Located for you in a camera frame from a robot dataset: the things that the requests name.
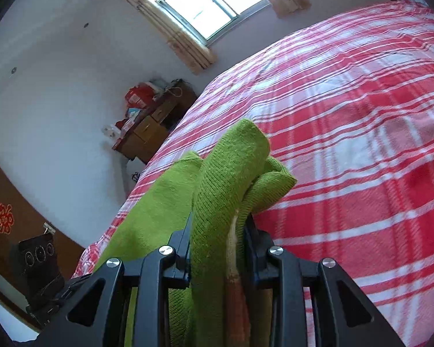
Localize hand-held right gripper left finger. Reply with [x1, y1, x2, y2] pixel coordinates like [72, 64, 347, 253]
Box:
[40, 211, 194, 347]

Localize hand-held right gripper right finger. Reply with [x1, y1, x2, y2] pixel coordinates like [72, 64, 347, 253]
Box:
[242, 214, 406, 347]

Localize green knit sweater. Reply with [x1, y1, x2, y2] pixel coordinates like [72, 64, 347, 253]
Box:
[92, 118, 298, 347]

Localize brown wooden door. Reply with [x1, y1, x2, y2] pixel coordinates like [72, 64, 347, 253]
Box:
[0, 158, 85, 333]

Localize red door decoration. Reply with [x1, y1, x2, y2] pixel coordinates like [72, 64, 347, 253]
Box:
[0, 200, 15, 234]

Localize brown wooden desk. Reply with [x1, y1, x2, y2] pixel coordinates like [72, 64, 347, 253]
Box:
[112, 80, 198, 165]

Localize white printed box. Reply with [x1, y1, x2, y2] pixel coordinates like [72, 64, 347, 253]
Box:
[102, 123, 120, 141]

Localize red bags on nightstand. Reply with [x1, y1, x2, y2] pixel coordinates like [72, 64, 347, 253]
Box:
[125, 84, 154, 109]

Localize red plaid bed sheet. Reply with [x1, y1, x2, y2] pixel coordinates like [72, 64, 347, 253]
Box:
[72, 0, 434, 347]

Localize window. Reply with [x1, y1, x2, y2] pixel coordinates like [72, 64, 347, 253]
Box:
[135, 0, 272, 46]

